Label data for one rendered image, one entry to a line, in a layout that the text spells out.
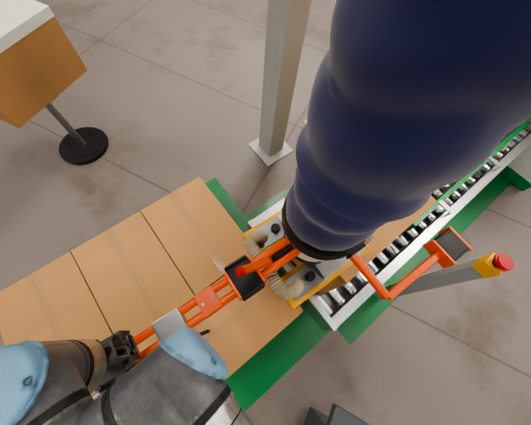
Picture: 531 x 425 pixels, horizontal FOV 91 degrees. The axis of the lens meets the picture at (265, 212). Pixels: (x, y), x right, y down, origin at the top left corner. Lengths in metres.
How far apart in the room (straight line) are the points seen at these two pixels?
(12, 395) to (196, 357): 0.19
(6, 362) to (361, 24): 0.49
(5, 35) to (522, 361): 3.73
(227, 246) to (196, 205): 0.32
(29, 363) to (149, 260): 1.16
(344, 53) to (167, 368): 0.38
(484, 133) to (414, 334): 2.04
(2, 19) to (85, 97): 1.19
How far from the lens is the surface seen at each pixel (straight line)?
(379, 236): 1.20
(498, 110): 0.29
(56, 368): 0.45
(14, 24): 2.17
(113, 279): 1.59
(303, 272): 0.85
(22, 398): 0.42
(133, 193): 2.41
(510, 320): 2.75
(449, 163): 0.32
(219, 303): 0.71
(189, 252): 1.50
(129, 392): 0.39
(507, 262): 1.36
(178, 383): 0.37
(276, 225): 0.86
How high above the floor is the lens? 1.95
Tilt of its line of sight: 66 degrees down
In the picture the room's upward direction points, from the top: 9 degrees clockwise
